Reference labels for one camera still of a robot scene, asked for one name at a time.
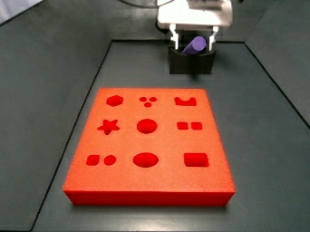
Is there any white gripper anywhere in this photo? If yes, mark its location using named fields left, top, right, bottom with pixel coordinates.
left=158, top=0, right=233, bottom=51

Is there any purple cylinder peg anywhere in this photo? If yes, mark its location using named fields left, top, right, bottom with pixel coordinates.
left=182, top=36, right=206, bottom=55

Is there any orange foam shape board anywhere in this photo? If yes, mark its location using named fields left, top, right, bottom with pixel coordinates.
left=63, top=88, right=236, bottom=207

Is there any dark grey cradle block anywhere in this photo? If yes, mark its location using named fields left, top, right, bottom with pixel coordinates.
left=169, top=48, right=217, bottom=74

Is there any black cable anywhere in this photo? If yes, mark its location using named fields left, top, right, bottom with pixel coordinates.
left=119, top=0, right=175, bottom=9

